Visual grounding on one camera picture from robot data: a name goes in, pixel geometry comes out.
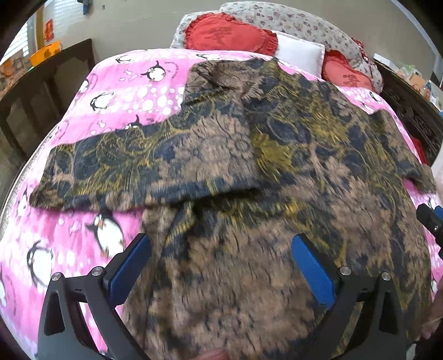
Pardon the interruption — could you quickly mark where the brown floral patterned garment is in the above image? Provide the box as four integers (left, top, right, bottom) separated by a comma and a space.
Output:
30, 58, 436, 359

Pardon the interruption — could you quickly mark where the operator right hand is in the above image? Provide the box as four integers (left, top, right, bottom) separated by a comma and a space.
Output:
415, 277, 443, 341

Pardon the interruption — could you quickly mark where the dark carved wooden headboard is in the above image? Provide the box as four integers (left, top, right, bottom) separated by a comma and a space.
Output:
374, 60, 442, 166

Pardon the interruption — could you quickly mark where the small red heart pillow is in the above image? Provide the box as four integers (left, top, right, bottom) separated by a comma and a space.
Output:
321, 50, 374, 91

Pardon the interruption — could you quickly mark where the white square pillow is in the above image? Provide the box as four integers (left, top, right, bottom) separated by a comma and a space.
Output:
274, 32, 326, 78

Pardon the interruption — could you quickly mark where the floral grey bolster pillow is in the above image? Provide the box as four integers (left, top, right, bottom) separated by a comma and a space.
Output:
169, 1, 385, 95

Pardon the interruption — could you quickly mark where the pink penguin blanket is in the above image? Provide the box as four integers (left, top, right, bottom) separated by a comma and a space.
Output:
0, 48, 443, 359

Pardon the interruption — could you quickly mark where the orange plastic basin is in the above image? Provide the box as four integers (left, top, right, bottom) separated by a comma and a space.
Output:
30, 40, 62, 67

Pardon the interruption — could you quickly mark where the large red heart pillow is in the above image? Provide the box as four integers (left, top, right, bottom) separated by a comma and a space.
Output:
185, 13, 278, 55

